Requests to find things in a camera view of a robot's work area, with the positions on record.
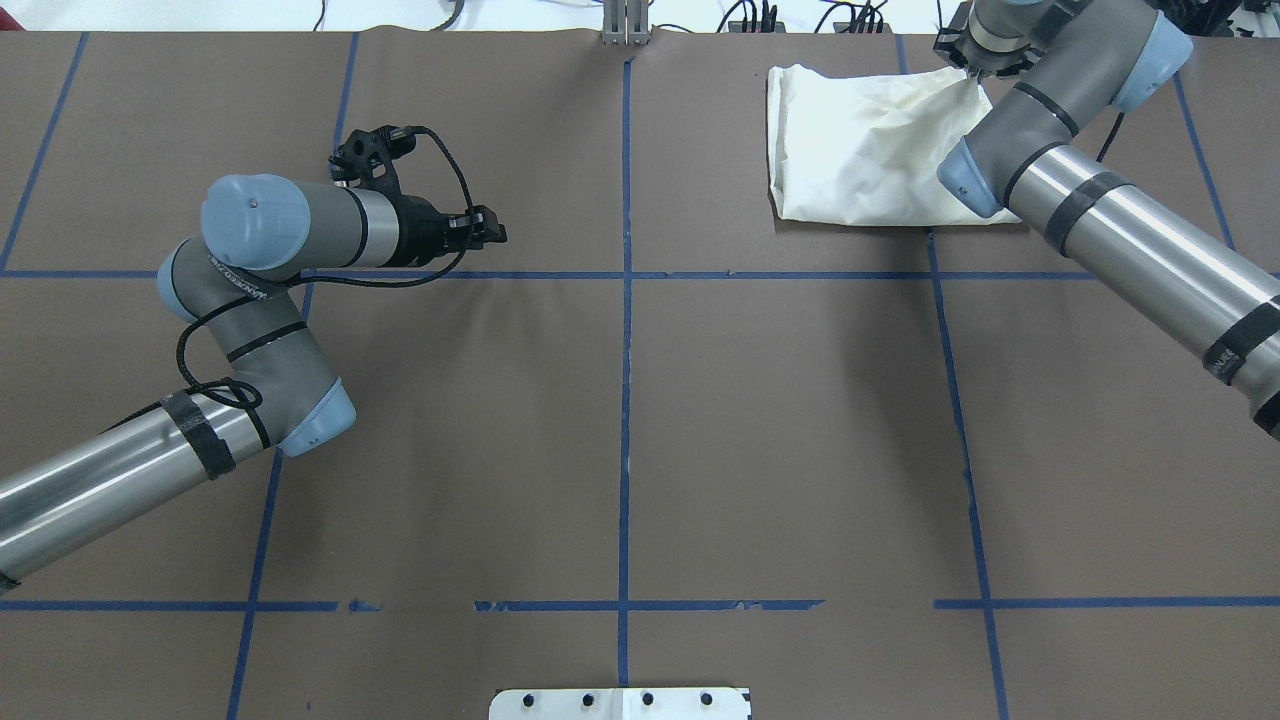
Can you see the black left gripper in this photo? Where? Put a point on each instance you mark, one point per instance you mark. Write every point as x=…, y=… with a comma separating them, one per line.
x=418, y=227

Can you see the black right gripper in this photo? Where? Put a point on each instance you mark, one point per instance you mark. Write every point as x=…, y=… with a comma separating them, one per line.
x=962, y=51

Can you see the cream long-sleeve cat shirt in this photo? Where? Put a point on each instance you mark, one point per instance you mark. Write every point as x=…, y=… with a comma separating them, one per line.
x=864, y=151

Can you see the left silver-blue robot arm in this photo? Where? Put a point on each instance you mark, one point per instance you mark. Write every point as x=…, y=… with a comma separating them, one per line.
x=254, y=378

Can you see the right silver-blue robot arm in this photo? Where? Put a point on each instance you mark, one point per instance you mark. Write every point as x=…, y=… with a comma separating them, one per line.
x=1070, y=60

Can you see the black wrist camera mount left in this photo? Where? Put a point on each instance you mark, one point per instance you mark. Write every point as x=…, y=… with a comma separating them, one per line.
x=366, y=159

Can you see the aluminium frame post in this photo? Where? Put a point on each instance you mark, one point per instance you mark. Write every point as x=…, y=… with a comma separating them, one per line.
x=626, y=22

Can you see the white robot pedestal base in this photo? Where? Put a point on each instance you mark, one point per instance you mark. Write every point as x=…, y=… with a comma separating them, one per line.
x=623, y=703

